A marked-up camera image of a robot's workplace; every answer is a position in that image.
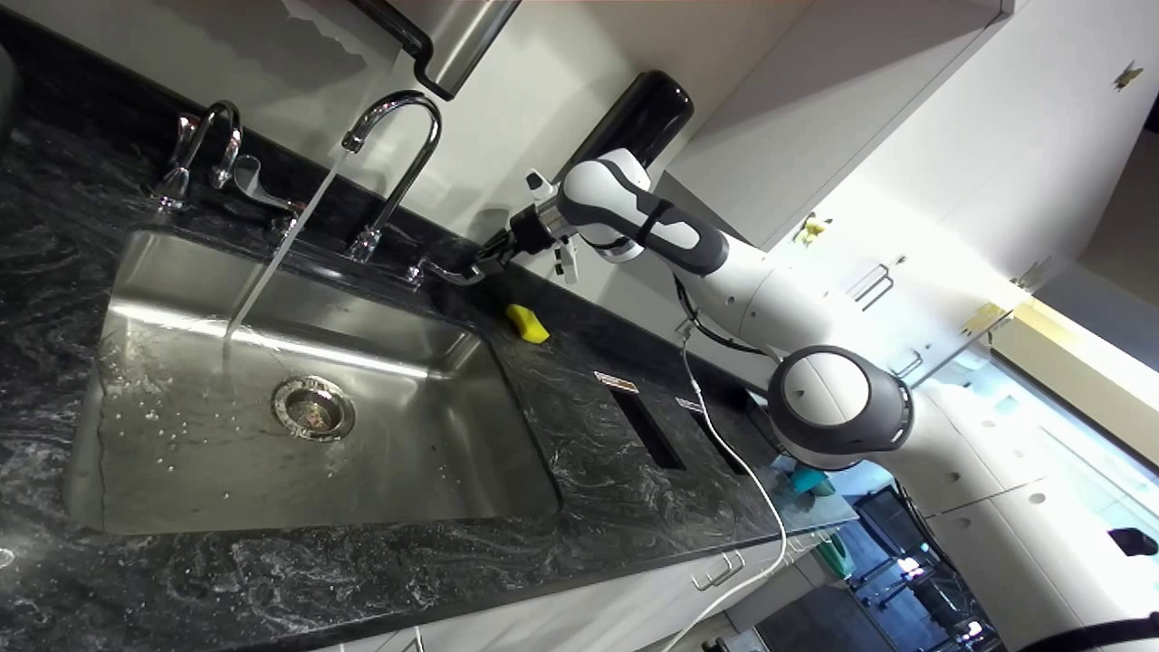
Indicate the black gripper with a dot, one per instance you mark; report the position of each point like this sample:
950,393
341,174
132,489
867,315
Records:
528,226

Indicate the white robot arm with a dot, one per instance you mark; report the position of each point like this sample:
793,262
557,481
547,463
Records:
748,285

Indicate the yellow sponge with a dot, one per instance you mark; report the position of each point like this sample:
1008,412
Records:
526,322

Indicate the chrome gooseneck faucet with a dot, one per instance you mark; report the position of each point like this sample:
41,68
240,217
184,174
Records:
393,184

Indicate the black soap dispenser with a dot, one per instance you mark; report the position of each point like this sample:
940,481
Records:
643,122

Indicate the running water stream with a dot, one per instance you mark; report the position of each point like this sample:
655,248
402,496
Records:
280,248

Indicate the steel paper towel dispenser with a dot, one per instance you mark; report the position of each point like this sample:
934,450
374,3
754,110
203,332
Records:
448,39

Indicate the stainless steel sink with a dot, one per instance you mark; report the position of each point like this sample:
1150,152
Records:
398,471

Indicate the round metal sink drain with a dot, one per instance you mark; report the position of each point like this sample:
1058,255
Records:
314,406

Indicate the chrome side lever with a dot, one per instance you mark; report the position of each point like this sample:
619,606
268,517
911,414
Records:
260,191

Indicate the small chrome faucet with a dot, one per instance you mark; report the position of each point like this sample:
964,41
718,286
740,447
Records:
206,139

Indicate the gold butterfly decoration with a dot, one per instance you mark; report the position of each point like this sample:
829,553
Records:
1127,74
810,226

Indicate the white base cabinet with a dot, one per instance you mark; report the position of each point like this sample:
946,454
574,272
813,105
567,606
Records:
567,603

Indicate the white upper cabinet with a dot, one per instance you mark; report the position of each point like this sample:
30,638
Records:
833,86

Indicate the teal object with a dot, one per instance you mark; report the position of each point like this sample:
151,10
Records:
810,484

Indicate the white tall cabinet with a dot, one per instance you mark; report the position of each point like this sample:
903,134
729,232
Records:
1027,184

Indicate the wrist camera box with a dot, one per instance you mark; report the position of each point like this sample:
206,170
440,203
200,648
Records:
538,184

